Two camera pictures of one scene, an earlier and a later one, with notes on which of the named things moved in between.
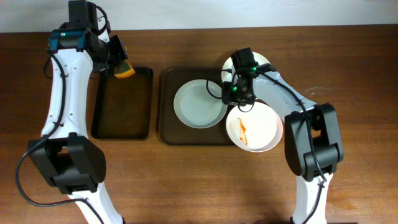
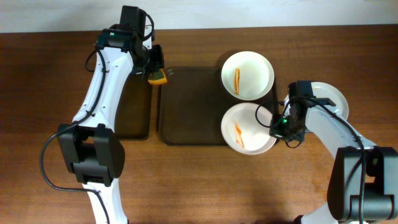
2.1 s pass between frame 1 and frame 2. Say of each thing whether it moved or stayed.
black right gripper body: moved
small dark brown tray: stayed
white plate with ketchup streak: moved
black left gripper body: moved
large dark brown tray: stayed
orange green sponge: moved
